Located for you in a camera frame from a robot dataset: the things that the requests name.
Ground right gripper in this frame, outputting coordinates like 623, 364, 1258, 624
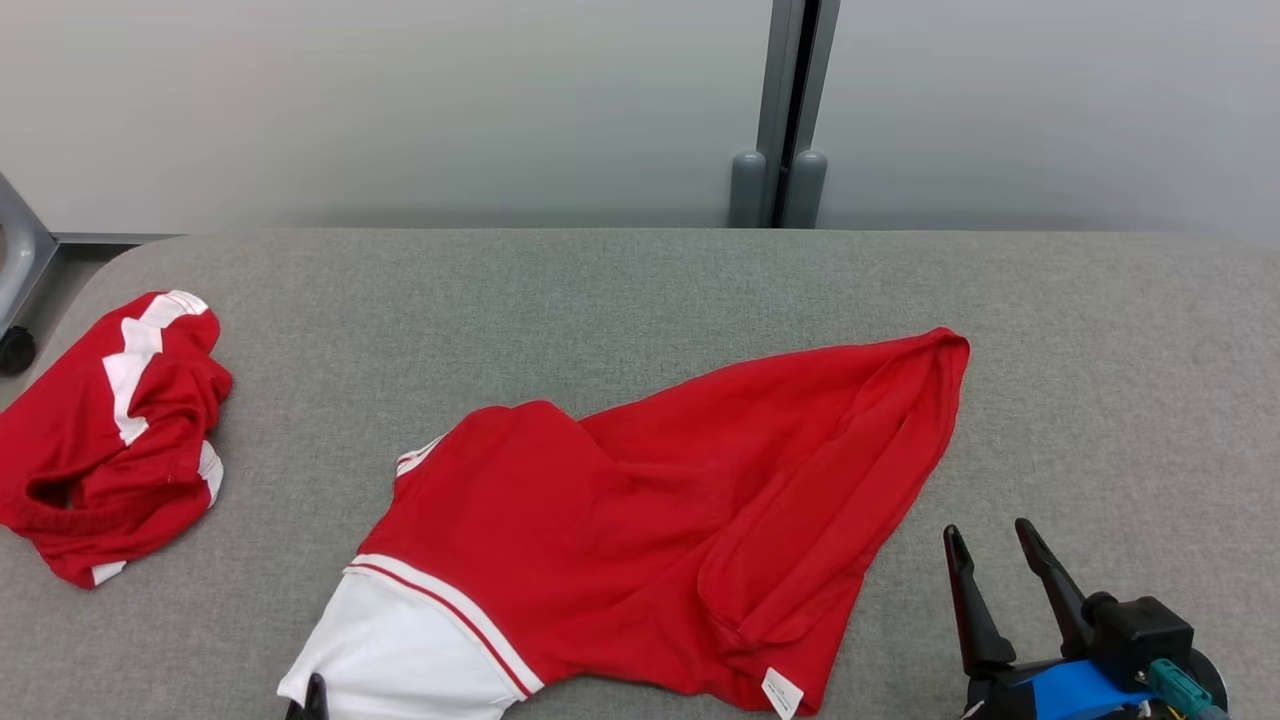
943, 518, 1097, 720

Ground red shorts with white stripe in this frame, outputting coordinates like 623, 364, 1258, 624
0, 289, 234, 590

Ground red white jersey shirt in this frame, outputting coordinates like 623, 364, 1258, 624
277, 327, 972, 720

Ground teal right camera connector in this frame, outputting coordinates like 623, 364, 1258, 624
1147, 657, 1219, 719

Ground grey frame with black caster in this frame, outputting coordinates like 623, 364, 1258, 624
0, 170, 61, 377

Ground grey double partition post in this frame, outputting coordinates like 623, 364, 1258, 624
727, 0, 842, 230

